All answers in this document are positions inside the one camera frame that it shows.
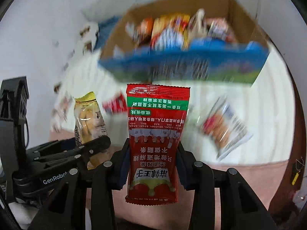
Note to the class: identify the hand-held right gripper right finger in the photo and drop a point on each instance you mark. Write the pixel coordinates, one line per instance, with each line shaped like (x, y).
(182, 172)

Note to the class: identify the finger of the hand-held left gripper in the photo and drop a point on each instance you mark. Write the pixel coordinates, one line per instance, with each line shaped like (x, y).
(98, 143)
(68, 144)

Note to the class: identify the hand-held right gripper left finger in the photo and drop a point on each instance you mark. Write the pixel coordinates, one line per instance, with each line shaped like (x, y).
(124, 172)

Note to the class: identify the yellow biscuit packet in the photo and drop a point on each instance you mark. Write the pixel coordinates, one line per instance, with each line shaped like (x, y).
(87, 122)

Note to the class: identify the red spicy strip packet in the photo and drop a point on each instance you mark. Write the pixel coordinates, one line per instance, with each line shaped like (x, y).
(153, 136)

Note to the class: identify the blue printed cardboard box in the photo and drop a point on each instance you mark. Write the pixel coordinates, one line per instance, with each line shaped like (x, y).
(179, 64)

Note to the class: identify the large instant noodle packet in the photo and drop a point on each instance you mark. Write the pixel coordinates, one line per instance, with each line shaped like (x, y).
(168, 37)

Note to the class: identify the white chocolate stick box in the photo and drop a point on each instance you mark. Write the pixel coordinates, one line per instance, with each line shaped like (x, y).
(197, 25)

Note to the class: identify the small red snack packet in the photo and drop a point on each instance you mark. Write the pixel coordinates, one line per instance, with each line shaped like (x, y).
(115, 105)

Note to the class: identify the white cookie packet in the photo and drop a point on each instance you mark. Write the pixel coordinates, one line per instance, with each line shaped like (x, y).
(223, 127)

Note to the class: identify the cat print striped blanket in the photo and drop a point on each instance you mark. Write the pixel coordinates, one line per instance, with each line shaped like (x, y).
(239, 95)

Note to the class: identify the bear print long pillow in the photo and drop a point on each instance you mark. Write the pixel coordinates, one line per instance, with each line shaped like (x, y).
(88, 36)

